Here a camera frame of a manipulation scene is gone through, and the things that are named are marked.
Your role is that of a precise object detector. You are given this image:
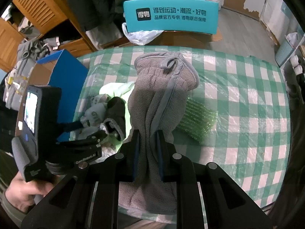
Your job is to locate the white plastic bag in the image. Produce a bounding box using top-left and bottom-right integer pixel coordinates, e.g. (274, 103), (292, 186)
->
(121, 22), (163, 46)

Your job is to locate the green sparkly knit cloth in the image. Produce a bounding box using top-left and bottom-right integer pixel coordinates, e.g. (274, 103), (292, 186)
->
(176, 97), (218, 144)

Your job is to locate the black hanging coat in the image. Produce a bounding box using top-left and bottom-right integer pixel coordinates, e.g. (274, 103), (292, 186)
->
(68, 0), (115, 31)

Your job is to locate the teal shoe box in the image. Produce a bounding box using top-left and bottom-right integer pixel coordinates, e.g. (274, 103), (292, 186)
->
(124, 0), (219, 35)

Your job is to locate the blue cardboard box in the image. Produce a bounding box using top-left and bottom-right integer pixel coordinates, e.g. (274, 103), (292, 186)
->
(14, 48), (90, 144)

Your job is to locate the shoe rack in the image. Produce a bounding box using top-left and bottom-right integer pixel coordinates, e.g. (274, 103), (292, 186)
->
(284, 26), (305, 96)

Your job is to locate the green checkered tablecloth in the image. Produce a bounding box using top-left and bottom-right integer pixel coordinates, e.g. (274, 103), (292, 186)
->
(75, 46), (291, 207)

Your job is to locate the grey tote bag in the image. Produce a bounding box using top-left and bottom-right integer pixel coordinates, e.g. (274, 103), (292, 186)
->
(2, 57), (38, 111)

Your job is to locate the grey fleece garment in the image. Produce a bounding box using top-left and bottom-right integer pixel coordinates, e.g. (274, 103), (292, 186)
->
(119, 52), (199, 215)

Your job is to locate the wooden louvered wardrobe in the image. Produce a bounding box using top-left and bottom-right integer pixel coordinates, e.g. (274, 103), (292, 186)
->
(1, 0), (97, 72)

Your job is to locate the grey clothes pile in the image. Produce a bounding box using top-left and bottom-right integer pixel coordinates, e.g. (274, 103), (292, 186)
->
(17, 17), (60, 62)

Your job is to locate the person's left hand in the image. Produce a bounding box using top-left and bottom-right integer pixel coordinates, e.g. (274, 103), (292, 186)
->
(5, 172), (55, 214)

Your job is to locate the light blue trash bin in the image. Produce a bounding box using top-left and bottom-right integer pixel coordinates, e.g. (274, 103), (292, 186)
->
(275, 38), (294, 67)

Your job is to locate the brown cardboard box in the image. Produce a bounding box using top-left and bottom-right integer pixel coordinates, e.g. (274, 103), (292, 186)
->
(100, 27), (223, 51)

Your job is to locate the white printed sock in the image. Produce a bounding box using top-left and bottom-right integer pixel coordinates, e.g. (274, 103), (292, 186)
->
(75, 94), (111, 140)

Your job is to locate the black fuzzy sock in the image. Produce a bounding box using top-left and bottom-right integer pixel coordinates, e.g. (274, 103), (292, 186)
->
(102, 97), (126, 141)

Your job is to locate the yellow cap plastic bottle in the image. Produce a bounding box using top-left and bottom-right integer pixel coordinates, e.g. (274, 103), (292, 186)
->
(8, 76), (28, 95)

